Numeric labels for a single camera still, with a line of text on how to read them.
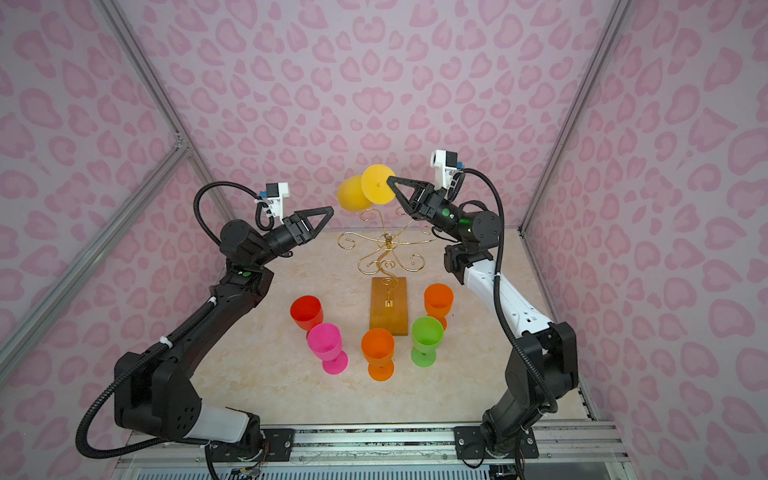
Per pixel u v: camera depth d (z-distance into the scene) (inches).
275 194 24.8
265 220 24.8
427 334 32.4
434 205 21.4
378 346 29.7
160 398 16.7
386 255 30.7
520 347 16.2
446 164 22.4
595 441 29.5
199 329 19.2
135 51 29.0
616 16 27.4
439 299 32.8
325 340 31.5
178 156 34.6
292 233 23.9
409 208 22.3
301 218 25.7
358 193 21.4
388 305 38.4
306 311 32.0
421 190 22.2
